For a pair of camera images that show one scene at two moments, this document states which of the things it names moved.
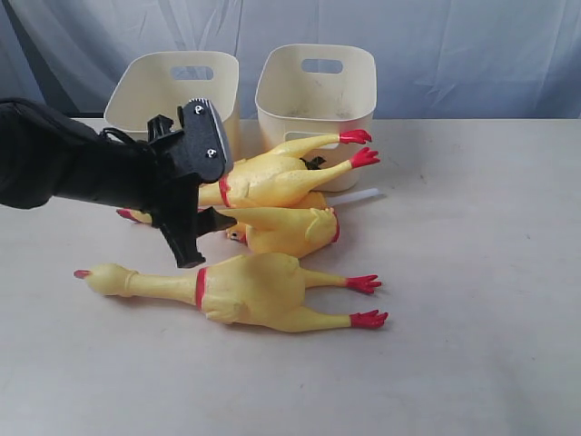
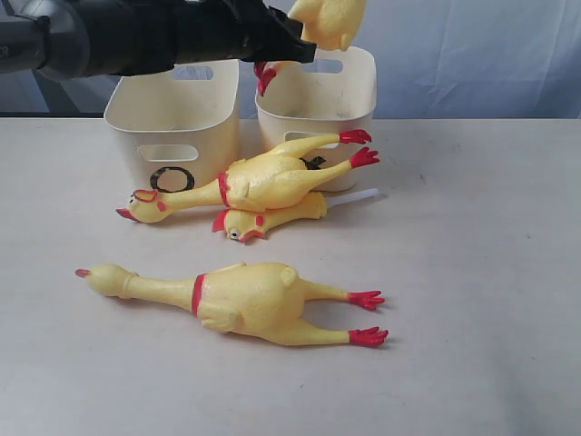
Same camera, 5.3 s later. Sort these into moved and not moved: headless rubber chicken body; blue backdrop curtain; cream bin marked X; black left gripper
Moved: headless rubber chicken body; black left gripper
Not moved: blue backdrop curtain; cream bin marked X
